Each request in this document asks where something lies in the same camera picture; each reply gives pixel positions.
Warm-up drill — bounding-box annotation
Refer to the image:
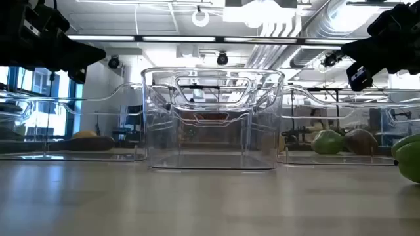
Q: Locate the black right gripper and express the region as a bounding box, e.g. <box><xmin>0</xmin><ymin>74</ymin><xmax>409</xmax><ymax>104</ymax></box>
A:
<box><xmin>341</xmin><ymin>3</ymin><xmax>420</xmax><ymax>75</ymax></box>

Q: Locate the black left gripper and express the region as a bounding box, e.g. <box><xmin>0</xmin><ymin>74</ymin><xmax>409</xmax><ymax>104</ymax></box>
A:
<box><xmin>0</xmin><ymin>0</ymin><xmax>108</xmax><ymax>71</ymax></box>

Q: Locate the orange fruit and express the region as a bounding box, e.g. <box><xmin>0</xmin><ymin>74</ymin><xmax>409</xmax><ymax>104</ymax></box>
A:
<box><xmin>71</xmin><ymin>130</ymin><xmax>98</xmax><ymax>139</ymax></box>
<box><xmin>262</xmin><ymin>133</ymin><xmax>286</xmax><ymax>153</ymax></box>

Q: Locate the large green pepper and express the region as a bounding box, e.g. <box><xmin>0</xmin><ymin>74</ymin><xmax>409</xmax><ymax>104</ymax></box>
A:
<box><xmin>390</xmin><ymin>132</ymin><xmax>420</xmax><ymax>184</ymax></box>

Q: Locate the window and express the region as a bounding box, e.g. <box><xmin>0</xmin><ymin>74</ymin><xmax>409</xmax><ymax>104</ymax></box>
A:
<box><xmin>0</xmin><ymin>65</ymin><xmax>81</xmax><ymax>138</ymax></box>

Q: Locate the black T-shaped stand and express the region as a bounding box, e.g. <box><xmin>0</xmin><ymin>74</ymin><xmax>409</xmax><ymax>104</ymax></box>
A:
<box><xmin>307</xmin><ymin>87</ymin><xmax>341</xmax><ymax>115</ymax></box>

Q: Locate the black office chair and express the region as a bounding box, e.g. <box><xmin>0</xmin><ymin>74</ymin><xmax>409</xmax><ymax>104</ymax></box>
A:
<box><xmin>113</xmin><ymin>104</ymin><xmax>144</xmax><ymax>145</ymax></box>

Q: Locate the person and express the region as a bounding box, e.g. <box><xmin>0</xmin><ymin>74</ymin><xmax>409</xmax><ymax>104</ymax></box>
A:
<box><xmin>310</xmin><ymin>108</ymin><xmax>329</xmax><ymax>132</ymax></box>

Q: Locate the narrow clear plastic bin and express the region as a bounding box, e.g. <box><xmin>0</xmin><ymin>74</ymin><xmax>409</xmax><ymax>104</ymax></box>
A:
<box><xmin>140</xmin><ymin>67</ymin><xmax>285</xmax><ymax>171</ymax></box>

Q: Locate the purple eggplant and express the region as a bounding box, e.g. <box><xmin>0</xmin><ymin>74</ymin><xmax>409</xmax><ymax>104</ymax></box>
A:
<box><xmin>45</xmin><ymin>136</ymin><xmax>116</xmax><ymax>152</ymax></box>

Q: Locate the long ceiling light strip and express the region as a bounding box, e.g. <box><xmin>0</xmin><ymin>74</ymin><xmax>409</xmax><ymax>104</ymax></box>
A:
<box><xmin>67</xmin><ymin>35</ymin><xmax>358</xmax><ymax>45</ymax></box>

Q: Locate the green bell pepper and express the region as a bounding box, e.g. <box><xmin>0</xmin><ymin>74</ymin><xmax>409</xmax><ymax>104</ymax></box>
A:
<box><xmin>310</xmin><ymin>129</ymin><xmax>345</xmax><ymax>155</ymax></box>

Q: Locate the wide clear plastic bin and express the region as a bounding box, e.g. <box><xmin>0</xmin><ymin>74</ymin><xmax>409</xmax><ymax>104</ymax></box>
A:
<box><xmin>0</xmin><ymin>81</ymin><xmax>148</xmax><ymax>162</ymax></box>
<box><xmin>276</xmin><ymin>83</ymin><xmax>420</xmax><ymax>167</ymax></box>

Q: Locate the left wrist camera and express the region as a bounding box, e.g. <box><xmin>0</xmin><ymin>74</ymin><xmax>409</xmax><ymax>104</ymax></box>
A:
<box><xmin>67</xmin><ymin>67</ymin><xmax>88</xmax><ymax>85</ymax></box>

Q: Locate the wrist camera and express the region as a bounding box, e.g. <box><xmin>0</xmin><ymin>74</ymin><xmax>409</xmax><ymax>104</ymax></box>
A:
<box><xmin>346</xmin><ymin>62</ymin><xmax>374</xmax><ymax>92</ymax></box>
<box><xmin>67</xmin><ymin>67</ymin><xmax>88</xmax><ymax>85</ymax></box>

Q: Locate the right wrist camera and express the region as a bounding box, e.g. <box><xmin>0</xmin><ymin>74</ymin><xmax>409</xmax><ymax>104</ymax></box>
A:
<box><xmin>346</xmin><ymin>62</ymin><xmax>374</xmax><ymax>92</ymax></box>

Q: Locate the silver ventilation duct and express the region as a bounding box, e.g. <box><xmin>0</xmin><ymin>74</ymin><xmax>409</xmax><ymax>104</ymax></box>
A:
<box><xmin>288</xmin><ymin>0</ymin><xmax>381</xmax><ymax>69</ymax></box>

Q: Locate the white hanging ring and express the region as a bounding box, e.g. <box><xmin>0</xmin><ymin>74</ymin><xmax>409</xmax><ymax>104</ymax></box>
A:
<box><xmin>192</xmin><ymin>9</ymin><xmax>211</xmax><ymax>28</ymax></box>

